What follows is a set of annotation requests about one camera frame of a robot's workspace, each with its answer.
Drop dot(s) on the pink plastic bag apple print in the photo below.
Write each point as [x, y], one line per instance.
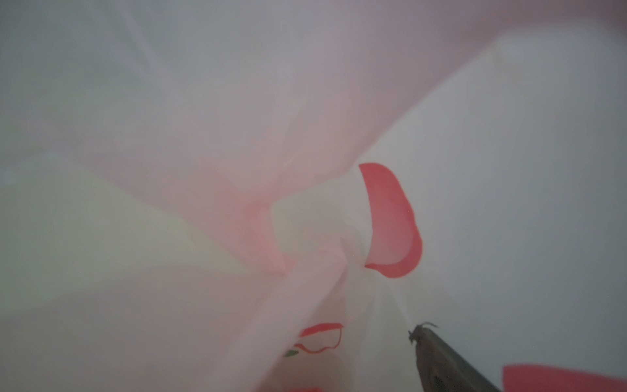
[269, 195]

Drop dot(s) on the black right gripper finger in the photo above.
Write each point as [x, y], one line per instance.
[441, 368]

